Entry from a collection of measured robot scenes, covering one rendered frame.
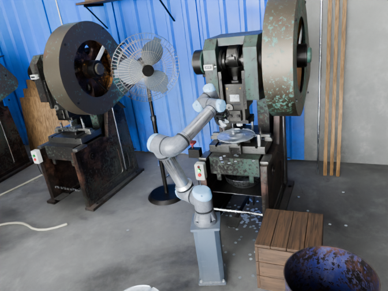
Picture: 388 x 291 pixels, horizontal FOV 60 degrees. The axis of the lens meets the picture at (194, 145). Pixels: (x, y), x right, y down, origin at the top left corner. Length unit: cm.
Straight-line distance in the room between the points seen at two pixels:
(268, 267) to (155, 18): 292
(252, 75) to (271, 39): 40
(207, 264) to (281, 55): 138
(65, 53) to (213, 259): 195
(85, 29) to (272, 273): 243
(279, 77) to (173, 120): 235
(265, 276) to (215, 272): 32
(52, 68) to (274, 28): 176
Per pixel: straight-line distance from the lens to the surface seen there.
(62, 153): 354
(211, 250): 224
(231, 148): 258
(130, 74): 293
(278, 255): 216
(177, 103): 413
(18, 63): 560
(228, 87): 253
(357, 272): 198
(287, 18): 214
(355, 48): 361
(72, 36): 307
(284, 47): 207
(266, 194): 255
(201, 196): 205
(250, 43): 241
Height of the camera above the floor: 170
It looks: 22 degrees down
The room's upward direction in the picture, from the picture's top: 8 degrees counter-clockwise
